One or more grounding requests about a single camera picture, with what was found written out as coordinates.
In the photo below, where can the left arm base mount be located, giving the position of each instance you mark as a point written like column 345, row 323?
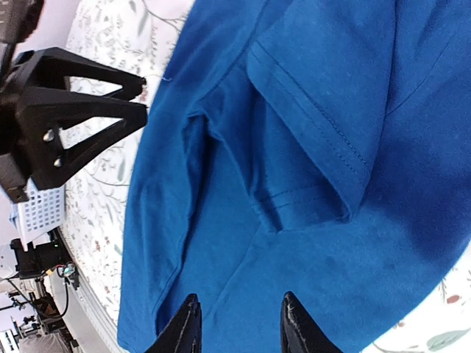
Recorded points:
column 34, row 262

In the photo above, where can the blue printed t-shirt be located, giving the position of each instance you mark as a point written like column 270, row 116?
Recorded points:
column 317, row 147

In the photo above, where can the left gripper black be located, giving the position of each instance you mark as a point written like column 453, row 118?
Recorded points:
column 59, row 137

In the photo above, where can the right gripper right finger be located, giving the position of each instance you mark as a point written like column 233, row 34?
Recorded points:
column 299, row 333

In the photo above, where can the white plastic laundry basket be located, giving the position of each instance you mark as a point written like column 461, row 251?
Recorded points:
column 43, row 212

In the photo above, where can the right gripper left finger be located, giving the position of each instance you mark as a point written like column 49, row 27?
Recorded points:
column 183, row 334

